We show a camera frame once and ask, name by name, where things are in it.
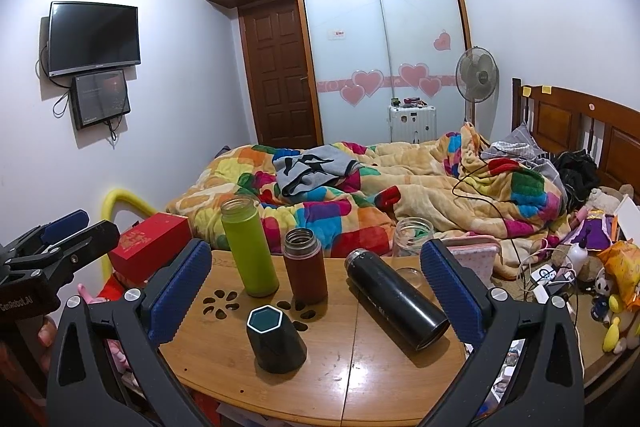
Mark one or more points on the pink notebook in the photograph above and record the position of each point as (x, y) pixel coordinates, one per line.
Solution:
(475, 262)

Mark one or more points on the red gift box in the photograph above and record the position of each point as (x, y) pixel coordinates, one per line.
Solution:
(145, 242)

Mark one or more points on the beige plush toy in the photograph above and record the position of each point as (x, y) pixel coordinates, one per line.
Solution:
(600, 197)

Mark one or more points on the white power strip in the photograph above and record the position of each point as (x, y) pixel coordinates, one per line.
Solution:
(547, 279)

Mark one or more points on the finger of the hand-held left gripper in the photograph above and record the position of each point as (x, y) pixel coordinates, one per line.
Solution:
(65, 223)
(92, 237)

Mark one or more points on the white suitcase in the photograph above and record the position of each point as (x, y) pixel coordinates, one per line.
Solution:
(412, 124)

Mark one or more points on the grey and black garment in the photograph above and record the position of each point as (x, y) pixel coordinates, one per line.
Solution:
(315, 169)

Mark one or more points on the purple dressed doll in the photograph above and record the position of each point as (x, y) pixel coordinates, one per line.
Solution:
(592, 227)

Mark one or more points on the clear glass jar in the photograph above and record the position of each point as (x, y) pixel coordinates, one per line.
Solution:
(407, 247)

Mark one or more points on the white plastic bottle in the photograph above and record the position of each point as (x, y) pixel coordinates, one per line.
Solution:
(579, 257)

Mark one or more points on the black thermos flask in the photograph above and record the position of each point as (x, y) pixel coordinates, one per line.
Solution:
(395, 302)

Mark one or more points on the colourful patchwork blanket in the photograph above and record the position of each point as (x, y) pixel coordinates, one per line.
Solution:
(425, 187)

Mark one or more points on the yellow padded tube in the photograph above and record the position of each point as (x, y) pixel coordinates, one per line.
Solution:
(120, 197)

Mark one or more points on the standing fan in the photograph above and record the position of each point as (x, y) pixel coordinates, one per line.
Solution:
(477, 74)

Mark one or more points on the small black monitor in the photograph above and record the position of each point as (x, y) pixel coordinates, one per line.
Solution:
(100, 99)

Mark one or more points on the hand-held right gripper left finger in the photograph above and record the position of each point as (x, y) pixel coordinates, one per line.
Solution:
(177, 294)

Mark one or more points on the grey striped pillow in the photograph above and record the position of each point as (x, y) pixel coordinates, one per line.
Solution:
(520, 147)

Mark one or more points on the yellow toy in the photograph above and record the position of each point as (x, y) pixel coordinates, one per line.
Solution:
(617, 332)

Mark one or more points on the wooden headboard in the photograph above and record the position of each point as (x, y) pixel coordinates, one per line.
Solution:
(555, 122)

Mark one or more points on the green bottle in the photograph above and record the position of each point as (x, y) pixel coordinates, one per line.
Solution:
(250, 257)

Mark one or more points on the wall-mounted black television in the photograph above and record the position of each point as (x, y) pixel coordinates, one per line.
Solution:
(92, 37)

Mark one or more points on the orange snack bag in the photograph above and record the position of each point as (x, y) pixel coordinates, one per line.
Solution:
(622, 267)

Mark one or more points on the person's left hand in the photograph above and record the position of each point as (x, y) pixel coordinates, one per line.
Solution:
(47, 334)

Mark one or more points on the brown wooden door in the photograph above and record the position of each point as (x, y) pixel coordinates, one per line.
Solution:
(277, 77)

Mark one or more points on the pink cloth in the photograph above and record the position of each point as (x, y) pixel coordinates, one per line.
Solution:
(117, 354)

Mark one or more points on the black cloth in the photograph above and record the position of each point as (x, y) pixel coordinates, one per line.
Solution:
(577, 174)

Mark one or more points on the brown bottle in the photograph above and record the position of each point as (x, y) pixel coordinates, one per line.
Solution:
(305, 277)

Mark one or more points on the wooden wardrobe with heart stickers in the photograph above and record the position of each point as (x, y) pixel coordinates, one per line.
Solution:
(350, 32)

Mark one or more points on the dark green hexagonal cup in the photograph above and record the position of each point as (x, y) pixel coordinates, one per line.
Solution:
(277, 352)

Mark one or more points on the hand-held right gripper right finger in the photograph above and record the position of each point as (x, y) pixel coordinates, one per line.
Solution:
(452, 292)

